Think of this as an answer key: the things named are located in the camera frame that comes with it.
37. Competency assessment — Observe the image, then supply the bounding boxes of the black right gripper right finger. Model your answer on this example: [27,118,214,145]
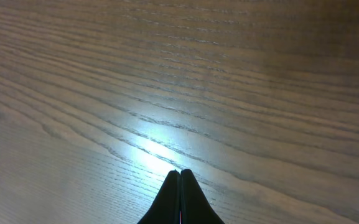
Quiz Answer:
[180,169,224,224]

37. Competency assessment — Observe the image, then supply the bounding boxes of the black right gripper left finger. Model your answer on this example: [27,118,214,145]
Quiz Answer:
[138,170,180,224]

